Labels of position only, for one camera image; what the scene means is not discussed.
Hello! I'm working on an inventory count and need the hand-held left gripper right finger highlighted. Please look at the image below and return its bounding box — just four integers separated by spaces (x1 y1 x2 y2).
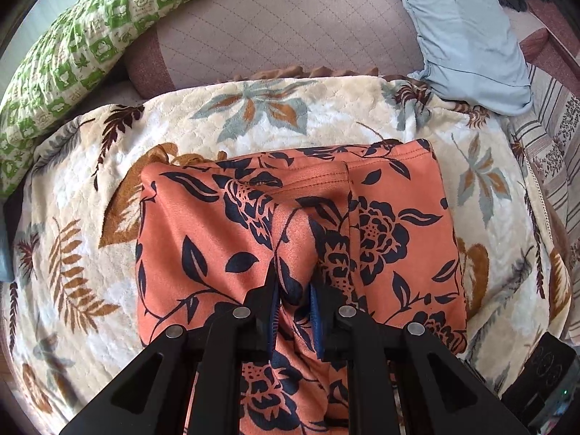
308 267 531 435

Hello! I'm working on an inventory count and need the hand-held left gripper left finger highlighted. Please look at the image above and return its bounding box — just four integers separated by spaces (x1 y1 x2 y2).
59 263 280 435

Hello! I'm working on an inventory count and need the orange floral garment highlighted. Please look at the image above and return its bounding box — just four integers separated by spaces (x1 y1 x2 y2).
135 138 468 435

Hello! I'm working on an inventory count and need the cream leaf-print blanket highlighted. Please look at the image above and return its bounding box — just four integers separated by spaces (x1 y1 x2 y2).
0 64 574 422

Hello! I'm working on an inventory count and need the striped bed sheet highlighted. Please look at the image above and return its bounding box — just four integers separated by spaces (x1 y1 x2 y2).
503 7 580 254

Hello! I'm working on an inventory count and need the mauve quilted pillow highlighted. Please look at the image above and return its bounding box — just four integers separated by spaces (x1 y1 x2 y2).
122 0 427 100

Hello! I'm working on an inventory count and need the green patterned pillow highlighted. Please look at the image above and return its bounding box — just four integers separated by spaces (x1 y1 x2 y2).
0 0 221 198

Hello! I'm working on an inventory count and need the grey-blue pillow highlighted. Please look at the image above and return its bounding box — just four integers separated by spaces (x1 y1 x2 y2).
381 0 533 116

